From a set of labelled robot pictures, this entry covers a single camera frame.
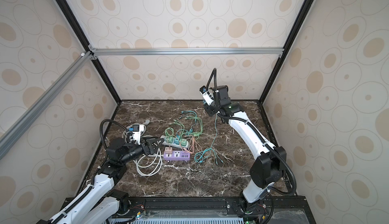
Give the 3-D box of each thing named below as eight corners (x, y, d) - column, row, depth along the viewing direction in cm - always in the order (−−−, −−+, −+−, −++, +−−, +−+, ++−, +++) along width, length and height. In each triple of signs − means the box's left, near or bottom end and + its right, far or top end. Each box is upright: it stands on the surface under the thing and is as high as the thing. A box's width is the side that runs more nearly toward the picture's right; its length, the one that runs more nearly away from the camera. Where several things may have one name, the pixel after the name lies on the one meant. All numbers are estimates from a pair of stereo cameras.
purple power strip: (163, 160, 91) (162, 158, 88) (164, 152, 94) (163, 150, 91) (190, 160, 91) (189, 158, 88) (190, 152, 94) (190, 150, 91)
